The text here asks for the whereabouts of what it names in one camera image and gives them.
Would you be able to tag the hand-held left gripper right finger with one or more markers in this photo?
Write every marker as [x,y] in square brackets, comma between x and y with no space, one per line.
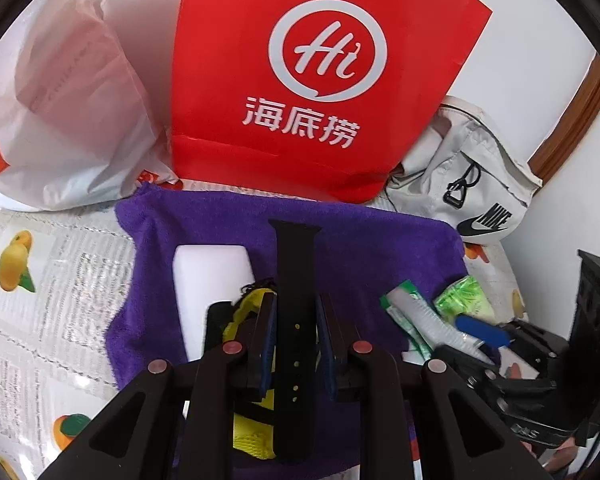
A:
[325,350]

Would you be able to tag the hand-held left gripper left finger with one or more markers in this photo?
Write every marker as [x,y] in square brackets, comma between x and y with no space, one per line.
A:
[266,355]

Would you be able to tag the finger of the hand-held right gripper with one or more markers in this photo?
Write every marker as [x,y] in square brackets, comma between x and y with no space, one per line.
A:
[467,360]
[480,330]

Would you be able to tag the green tissue pack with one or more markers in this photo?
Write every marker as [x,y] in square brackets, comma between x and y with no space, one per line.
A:
[462,295]

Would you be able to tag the green plastic packet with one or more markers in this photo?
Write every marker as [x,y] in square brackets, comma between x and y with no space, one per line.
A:
[420,315]

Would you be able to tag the purple towel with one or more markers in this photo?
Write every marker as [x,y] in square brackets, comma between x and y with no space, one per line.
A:
[380,260]

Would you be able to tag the person's right hand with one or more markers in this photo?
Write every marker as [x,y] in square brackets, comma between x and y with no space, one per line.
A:
[567,462]

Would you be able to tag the white foam block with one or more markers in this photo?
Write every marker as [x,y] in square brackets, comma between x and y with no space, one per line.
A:
[205,285]

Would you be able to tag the grey waist bag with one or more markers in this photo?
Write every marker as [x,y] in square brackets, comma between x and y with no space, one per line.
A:
[445,160]

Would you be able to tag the red paper bag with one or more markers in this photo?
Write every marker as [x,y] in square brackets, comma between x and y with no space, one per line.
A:
[230,160]

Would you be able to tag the white plastic shopping bag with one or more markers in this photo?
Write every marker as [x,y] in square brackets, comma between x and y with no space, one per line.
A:
[80,110]

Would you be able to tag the wooden door frame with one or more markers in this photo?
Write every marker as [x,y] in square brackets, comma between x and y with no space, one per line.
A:
[575,125]

